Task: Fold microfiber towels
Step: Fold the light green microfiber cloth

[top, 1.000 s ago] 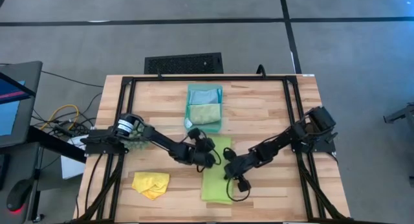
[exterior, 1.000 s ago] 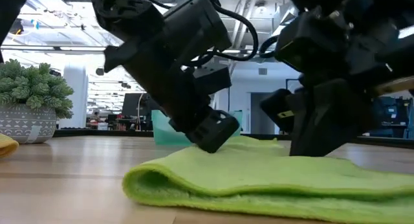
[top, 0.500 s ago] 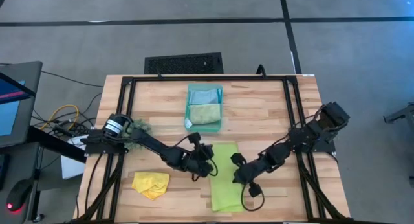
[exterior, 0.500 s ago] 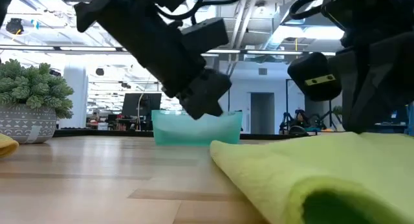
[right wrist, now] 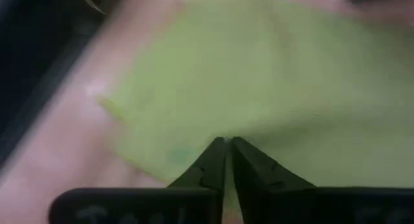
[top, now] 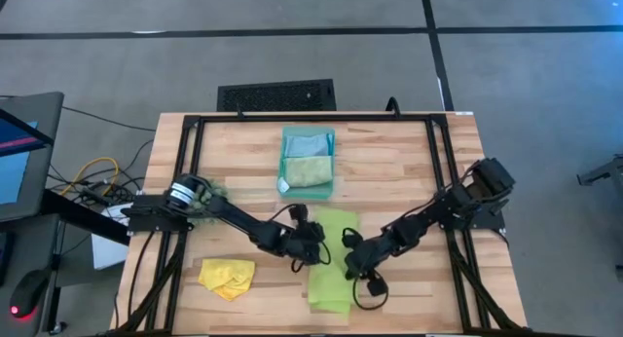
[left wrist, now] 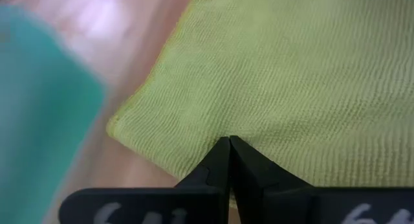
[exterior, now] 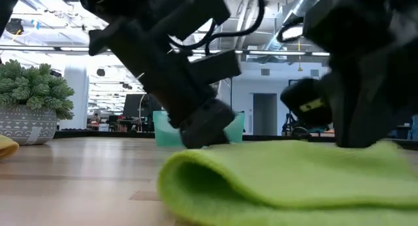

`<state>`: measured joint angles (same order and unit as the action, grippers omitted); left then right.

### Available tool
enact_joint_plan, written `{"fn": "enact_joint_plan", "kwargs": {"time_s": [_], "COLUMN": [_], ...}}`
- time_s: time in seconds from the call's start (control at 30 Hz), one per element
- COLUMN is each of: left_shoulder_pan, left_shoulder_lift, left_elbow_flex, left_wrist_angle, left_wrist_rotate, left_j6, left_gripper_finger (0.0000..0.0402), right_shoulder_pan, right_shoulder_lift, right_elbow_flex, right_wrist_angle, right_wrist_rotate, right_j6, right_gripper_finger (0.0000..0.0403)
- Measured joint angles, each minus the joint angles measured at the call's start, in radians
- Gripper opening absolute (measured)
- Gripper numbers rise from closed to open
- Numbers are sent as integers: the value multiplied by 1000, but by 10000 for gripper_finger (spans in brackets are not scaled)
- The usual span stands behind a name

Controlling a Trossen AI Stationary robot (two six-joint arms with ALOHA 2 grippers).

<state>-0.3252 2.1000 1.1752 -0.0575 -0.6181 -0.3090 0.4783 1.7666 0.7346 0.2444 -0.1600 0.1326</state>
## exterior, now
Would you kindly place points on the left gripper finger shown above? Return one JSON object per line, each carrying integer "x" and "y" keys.
{"x": 205, "y": 128}

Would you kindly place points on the yellow microfiber towel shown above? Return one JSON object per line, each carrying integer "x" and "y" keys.
{"x": 6, "y": 147}

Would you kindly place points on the succulent plant in patterned pot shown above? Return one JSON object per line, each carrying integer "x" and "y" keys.
{"x": 29, "y": 89}

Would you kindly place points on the teal plastic bin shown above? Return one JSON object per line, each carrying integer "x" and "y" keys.
{"x": 163, "y": 131}

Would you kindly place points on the black background monitor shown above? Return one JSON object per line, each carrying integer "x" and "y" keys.
{"x": 132, "y": 105}

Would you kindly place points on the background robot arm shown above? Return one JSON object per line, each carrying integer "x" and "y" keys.
{"x": 294, "y": 126}

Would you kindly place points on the silver ventilation duct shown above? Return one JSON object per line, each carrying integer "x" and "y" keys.
{"x": 294, "y": 10}

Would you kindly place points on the lime green microfiber towel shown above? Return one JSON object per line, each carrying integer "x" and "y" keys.
{"x": 294, "y": 177}

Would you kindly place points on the linear ceiling light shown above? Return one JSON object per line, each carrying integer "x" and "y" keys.
{"x": 277, "y": 52}

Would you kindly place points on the black metal table frame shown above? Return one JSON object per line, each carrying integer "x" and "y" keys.
{"x": 98, "y": 134}

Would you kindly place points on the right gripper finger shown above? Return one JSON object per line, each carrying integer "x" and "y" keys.
{"x": 369, "y": 105}

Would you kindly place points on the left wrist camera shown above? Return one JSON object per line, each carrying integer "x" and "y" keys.
{"x": 215, "y": 69}

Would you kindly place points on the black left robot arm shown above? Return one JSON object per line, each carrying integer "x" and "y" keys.
{"x": 189, "y": 10}

